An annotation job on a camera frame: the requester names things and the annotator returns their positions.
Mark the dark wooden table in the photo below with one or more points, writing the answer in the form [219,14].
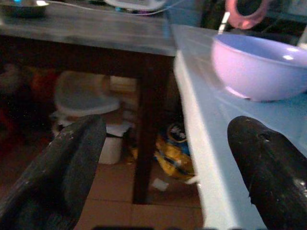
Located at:
[96,33]

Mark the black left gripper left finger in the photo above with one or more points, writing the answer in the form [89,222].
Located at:
[60,172]

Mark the white plastic container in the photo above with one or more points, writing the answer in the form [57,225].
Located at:
[84,98]

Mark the white paper scrap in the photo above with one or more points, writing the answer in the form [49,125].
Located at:
[160,184]

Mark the pink tape roll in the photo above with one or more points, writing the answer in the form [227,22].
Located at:
[244,20]

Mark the white device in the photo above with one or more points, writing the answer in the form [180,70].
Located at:
[135,4]

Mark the yellow and blue bag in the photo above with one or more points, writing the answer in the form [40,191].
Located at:
[176,153]

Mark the white table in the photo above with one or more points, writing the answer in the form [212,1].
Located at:
[216,124]

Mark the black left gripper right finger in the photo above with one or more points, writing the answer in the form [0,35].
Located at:
[268,172]

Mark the lavender plastic bowl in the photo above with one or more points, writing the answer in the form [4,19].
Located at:
[259,72]

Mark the metal bowl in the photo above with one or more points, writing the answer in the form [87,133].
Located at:
[22,8]

